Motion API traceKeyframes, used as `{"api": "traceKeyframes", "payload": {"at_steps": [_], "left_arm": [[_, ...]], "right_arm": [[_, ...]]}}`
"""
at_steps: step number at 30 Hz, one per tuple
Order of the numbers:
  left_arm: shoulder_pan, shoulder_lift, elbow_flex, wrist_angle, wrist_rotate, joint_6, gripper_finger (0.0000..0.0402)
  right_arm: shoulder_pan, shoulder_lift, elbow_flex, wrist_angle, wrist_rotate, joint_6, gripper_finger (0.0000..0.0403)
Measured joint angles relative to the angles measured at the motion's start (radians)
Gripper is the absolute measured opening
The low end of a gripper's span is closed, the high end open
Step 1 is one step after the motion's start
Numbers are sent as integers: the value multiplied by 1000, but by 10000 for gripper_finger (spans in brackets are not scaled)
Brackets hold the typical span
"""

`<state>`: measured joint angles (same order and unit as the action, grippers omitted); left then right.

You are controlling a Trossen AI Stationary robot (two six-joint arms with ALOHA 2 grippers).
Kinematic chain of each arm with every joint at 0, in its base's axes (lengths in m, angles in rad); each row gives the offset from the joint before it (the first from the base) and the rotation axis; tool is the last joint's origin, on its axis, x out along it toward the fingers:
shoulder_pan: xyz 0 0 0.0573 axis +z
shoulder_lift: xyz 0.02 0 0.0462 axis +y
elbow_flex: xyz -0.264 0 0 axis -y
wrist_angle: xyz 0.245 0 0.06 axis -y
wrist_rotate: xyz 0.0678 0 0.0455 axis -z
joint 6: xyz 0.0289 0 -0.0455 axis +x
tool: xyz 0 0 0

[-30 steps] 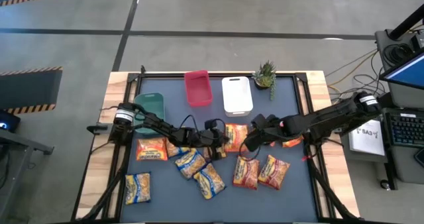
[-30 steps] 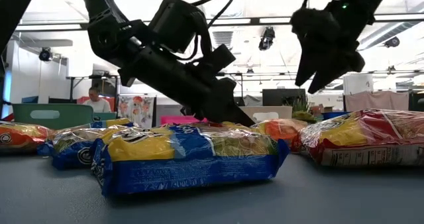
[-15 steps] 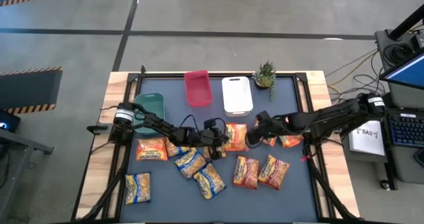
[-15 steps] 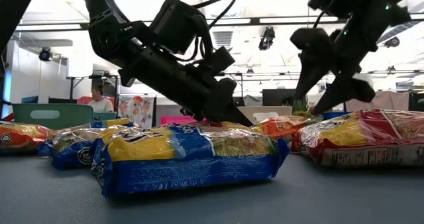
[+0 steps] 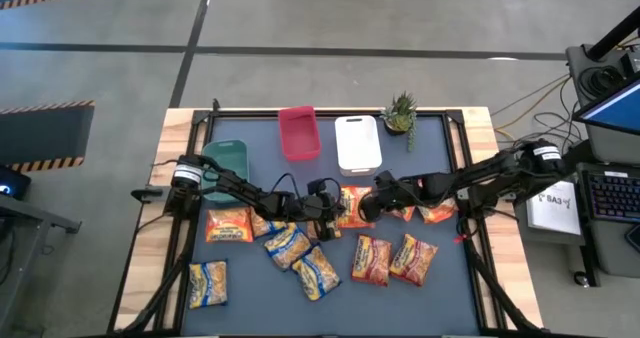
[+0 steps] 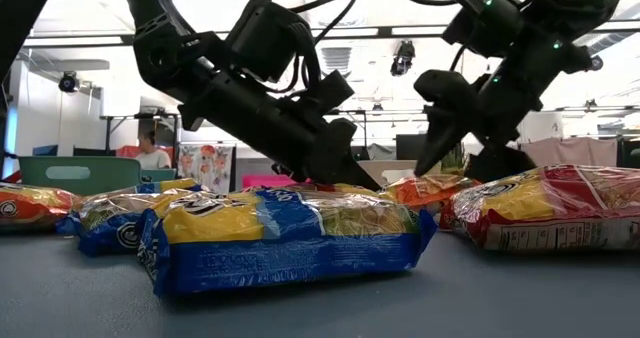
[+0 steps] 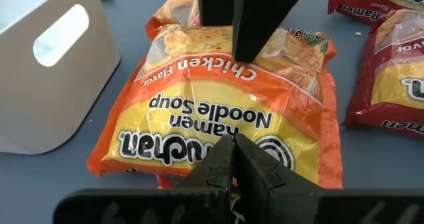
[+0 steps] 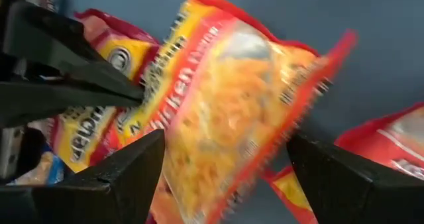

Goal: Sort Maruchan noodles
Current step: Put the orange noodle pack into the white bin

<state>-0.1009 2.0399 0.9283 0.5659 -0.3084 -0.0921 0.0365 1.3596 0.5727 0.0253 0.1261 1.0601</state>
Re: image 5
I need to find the yellow floor cable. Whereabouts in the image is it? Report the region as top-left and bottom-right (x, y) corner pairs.
(492, 75), (571, 142)

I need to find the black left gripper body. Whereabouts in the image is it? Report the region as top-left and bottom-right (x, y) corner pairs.
(295, 193), (346, 242)

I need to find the white paper sign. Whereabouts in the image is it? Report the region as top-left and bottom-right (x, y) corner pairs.
(525, 179), (584, 237)

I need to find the orange Maruchan noodle pack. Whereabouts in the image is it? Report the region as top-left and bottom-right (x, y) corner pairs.
(417, 196), (459, 225)
(387, 205), (417, 223)
(204, 206), (255, 244)
(335, 185), (375, 230)

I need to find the white plastic bin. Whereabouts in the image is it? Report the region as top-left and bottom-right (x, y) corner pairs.
(334, 115), (384, 178)

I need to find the black floor cable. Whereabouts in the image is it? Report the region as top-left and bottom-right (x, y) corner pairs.
(509, 77), (584, 152)

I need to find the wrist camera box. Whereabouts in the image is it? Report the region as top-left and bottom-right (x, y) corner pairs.
(364, 205), (389, 224)
(307, 176), (332, 196)

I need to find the red plastic bin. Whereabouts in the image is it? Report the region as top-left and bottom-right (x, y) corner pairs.
(277, 105), (322, 162)

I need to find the black metal rig frame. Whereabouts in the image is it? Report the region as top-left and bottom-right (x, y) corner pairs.
(107, 108), (546, 338)

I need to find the black diagonal pole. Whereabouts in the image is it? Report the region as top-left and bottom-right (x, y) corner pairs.
(585, 7), (640, 62)

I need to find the grey-blue table mat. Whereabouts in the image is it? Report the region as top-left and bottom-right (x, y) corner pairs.
(182, 115), (481, 337)

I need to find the blue Maruchan noodle pack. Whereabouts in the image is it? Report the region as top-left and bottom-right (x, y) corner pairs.
(291, 245), (343, 302)
(263, 222), (314, 272)
(187, 259), (229, 310)
(248, 210), (289, 240)

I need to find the dark rounded device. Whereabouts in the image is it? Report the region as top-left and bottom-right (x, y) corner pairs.
(624, 222), (640, 252)

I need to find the potted succulent plant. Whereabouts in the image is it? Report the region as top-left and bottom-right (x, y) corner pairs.
(380, 90), (419, 153)

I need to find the grey metal desk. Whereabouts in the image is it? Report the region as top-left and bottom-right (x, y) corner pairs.
(0, 192), (84, 338)

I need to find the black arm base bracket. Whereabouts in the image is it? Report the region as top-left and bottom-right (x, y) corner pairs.
(130, 186), (166, 204)

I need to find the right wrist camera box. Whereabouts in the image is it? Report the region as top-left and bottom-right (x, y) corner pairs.
(364, 205), (389, 224)

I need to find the laptop computer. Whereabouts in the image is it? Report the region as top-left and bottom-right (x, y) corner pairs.
(564, 42), (640, 279)

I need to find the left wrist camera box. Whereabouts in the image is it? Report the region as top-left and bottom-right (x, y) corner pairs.
(307, 176), (332, 196)

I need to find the red Maruchan noodle pack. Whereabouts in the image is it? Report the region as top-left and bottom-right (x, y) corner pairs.
(388, 233), (440, 288)
(350, 234), (394, 287)
(305, 220), (344, 243)

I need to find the black device with blue light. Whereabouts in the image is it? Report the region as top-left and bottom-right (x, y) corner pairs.
(0, 165), (32, 202)

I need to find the monitor with blue screen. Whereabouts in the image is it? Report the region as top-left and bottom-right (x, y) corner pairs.
(572, 75), (640, 137)

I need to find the black backlit keyboard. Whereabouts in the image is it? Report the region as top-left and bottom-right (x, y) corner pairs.
(582, 170), (640, 224)

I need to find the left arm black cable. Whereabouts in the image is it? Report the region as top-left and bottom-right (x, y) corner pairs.
(269, 171), (301, 202)

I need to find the coiled black cable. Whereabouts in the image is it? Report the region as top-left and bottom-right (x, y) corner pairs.
(579, 65), (626, 97)

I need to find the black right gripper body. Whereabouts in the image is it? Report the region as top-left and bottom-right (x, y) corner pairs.
(372, 172), (409, 212)

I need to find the teal plastic bin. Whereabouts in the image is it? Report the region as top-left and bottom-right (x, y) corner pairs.
(200, 138), (250, 204)

